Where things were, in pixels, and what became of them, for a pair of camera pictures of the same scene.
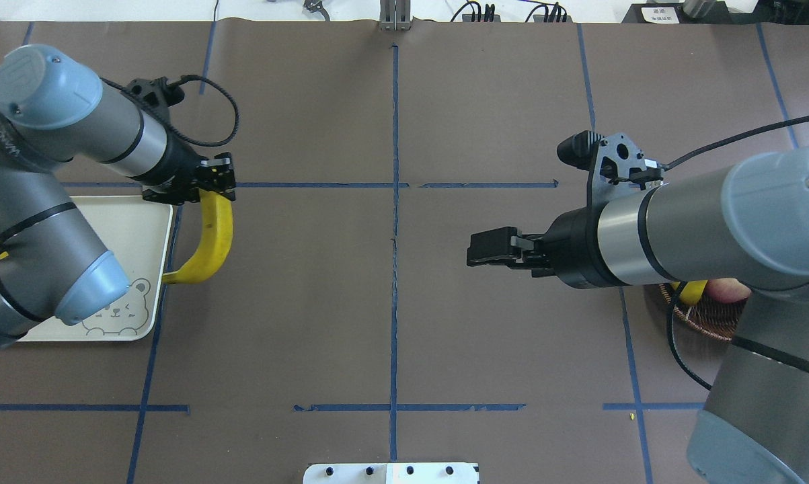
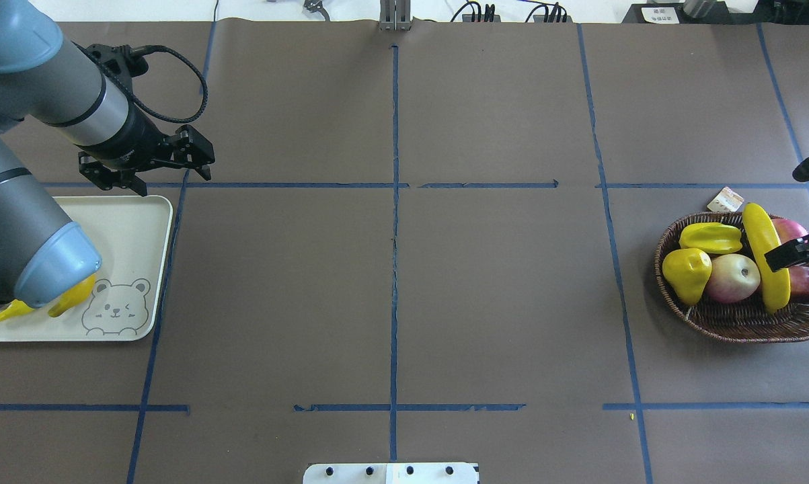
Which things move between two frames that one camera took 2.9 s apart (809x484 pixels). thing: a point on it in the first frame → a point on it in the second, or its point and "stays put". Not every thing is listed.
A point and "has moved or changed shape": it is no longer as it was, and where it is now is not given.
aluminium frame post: x=395 y=15 stays put
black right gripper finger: x=500 y=247 → x=807 y=248
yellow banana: x=216 y=243 has moved or changed shape
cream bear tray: x=137 y=231 stays put
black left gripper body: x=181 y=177 → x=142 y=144
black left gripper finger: x=217 y=174 → x=194 y=150
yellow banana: x=692 y=291 has moved or changed shape
